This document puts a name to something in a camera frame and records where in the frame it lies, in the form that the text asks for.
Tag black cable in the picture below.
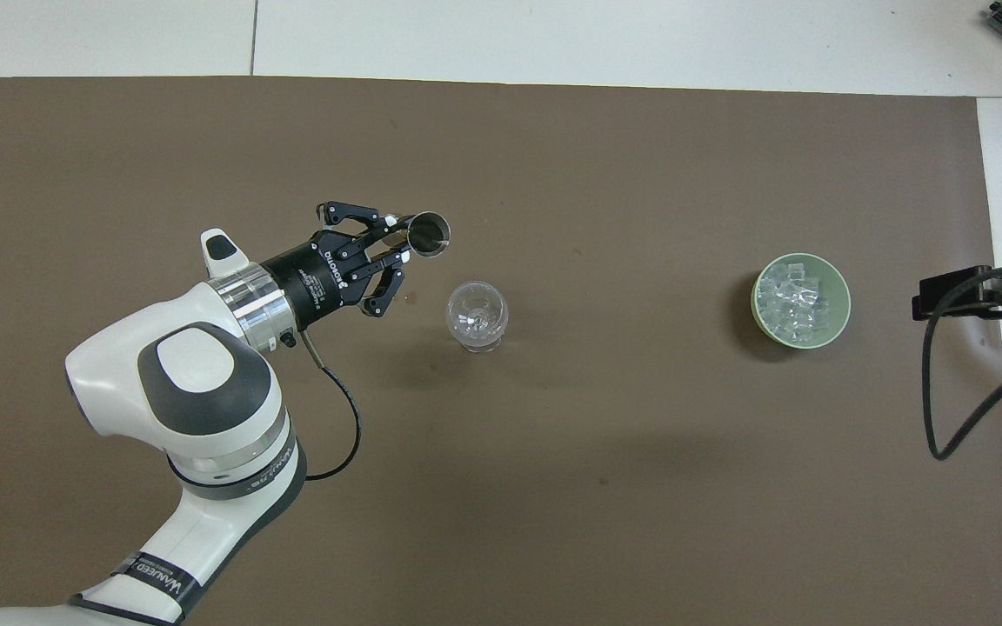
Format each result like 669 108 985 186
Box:
279 328 364 482
920 263 1002 462

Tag small steel measuring cup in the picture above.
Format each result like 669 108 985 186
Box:
384 211 451 261

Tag pale green bowl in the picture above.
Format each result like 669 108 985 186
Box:
751 252 852 350

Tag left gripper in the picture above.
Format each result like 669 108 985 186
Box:
261 202 419 333

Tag clear round drinking glass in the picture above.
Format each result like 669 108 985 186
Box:
446 280 510 355

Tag clear ice cubes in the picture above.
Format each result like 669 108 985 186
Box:
758 261 834 340

